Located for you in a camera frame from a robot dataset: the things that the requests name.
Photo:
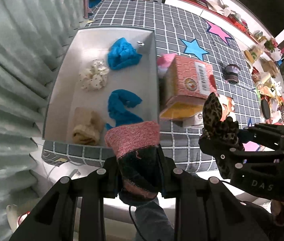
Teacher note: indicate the pink and black sock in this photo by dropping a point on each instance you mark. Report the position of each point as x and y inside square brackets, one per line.
[134, 138]

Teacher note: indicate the white printed tissue pack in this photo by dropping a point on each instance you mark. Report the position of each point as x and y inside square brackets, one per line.
[194, 121]

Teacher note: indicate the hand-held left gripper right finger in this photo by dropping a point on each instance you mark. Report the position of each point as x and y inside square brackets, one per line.
[168, 178]

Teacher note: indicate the pale green curtain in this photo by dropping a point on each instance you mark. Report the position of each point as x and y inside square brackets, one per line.
[11, 80]

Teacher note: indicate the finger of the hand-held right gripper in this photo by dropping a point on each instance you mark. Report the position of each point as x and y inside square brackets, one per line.
[229, 155]
[267, 133]

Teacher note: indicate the beige sock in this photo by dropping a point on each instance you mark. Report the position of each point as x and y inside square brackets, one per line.
[85, 128]

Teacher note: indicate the person's jeans leg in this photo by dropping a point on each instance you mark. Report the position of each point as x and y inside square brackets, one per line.
[152, 221]

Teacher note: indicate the black round disc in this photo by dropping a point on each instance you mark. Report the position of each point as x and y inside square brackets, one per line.
[265, 108]

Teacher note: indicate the small silver item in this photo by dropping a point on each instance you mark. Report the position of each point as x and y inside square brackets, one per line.
[140, 43]

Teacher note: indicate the grey checked tablecloth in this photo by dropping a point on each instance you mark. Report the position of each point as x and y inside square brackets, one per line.
[182, 143]

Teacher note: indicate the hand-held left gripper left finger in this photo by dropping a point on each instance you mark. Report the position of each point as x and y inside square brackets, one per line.
[109, 178]

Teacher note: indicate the grey storage box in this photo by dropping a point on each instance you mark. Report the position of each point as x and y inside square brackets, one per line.
[64, 80]

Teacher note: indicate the pink fluffy cloth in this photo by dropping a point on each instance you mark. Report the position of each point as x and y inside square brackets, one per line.
[165, 61]

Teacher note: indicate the pink tissue pack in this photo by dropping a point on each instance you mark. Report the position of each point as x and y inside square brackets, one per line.
[184, 77]

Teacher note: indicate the blue cloth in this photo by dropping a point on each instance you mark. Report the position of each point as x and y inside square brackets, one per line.
[121, 108]
[121, 54]

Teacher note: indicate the white polka dot scrunchie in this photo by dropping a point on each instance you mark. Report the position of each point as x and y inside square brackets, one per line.
[93, 75]

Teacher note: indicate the leopard print cloth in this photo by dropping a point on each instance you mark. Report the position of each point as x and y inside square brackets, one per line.
[212, 110]

